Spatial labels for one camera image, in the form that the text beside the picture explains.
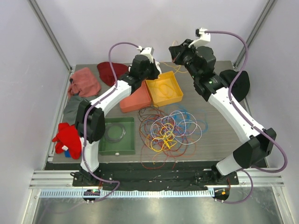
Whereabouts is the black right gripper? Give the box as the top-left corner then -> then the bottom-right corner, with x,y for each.
170,39 -> 200,80

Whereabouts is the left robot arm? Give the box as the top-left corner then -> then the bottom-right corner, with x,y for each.
75,53 -> 161,186

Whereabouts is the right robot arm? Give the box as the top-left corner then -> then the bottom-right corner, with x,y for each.
169,39 -> 276,184

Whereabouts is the white cloth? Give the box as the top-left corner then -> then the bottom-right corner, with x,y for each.
153,59 -> 162,74

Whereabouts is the coral orange plastic tray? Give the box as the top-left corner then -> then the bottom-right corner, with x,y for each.
120,81 -> 151,113

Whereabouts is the yellow plastic tray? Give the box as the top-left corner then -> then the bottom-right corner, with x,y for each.
145,71 -> 183,107

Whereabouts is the dark red cloth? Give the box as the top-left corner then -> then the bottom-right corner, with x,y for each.
97,62 -> 128,86

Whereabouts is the pink cloth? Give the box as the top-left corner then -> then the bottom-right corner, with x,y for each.
67,67 -> 101,98

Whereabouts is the black bucket hat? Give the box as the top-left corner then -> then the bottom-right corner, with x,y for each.
220,70 -> 250,102

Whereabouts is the grey cloth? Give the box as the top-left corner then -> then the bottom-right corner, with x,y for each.
63,96 -> 89,125

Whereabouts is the bright red cloth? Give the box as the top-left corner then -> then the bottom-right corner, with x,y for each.
52,123 -> 82,160

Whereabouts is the blue cloth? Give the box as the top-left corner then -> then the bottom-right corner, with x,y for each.
64,151 -> 71,158

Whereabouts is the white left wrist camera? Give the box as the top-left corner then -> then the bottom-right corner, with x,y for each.
137,46 -> 154,63

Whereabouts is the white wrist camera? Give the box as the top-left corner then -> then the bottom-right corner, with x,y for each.
188,28 -> 211,48
137,46 -> 154,63

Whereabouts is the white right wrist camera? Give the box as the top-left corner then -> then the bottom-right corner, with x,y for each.
188,28 -> 211,48

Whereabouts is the brown cable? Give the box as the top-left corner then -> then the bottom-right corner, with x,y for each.
138,105 -> 162,124

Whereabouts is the white cable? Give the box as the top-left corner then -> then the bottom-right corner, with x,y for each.
148,110 -> 203,146

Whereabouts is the grey coiled cable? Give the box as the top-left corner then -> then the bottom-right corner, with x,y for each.
104,124 -> 126,142

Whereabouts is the bright yellow cable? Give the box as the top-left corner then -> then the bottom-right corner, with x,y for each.
150,126 -> 177,153

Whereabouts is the red cable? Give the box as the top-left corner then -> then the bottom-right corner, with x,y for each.
139,105 -> 199,170

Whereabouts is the orange yellow cable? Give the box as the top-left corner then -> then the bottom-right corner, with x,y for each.
144,116 -> 178,150

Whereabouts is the right aluminium frame post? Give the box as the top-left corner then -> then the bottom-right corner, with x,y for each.
233,0 -> 277,69

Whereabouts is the aluminium frame post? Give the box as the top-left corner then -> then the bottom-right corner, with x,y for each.
28,0 -> 72,72
233,0 -> 277,69

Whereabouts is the left aluminium frame post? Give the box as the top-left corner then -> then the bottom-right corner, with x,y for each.
28,0 -> 72,72

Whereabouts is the white slotted cable duct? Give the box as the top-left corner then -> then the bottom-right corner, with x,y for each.
40,188 -> 214,198

